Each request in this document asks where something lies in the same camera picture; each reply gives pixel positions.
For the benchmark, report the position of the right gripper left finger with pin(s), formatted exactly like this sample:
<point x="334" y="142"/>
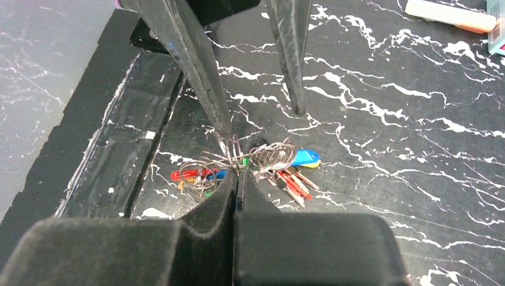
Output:
<point x="196" y="249"/>

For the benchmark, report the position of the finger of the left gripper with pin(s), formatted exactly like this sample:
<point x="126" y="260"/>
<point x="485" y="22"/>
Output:
<point x="289" y="21"/>
<point x="179" y="31"/>

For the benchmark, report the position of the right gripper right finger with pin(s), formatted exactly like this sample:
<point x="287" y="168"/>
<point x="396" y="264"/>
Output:
<point x="277" y="248"/>

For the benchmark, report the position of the metal key organizer red handle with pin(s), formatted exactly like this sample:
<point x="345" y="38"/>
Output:
<point x="276" y="162"/>

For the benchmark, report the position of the white orange marker pen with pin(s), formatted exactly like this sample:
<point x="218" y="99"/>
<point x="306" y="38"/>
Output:
<point x="465" y="19"/>

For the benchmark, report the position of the white box with red logo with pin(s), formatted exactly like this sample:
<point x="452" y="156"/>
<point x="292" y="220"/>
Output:
<point x="496" y="36"/>

